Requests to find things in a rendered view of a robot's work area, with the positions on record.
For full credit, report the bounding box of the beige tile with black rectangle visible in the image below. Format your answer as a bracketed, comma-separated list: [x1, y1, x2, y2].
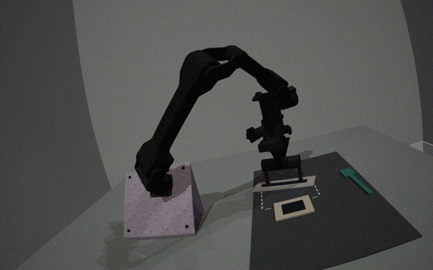
[274, 195, 315, 222]

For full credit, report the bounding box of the green flat paddle-shaped tool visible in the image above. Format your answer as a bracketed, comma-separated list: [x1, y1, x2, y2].
[339, 167, 373, 196]

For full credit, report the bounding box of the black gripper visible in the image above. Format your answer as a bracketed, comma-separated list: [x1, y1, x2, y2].
[258, 112, 292, 168]

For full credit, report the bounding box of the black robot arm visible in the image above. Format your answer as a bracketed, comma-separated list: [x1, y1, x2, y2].
[134, 45, 298, 197]

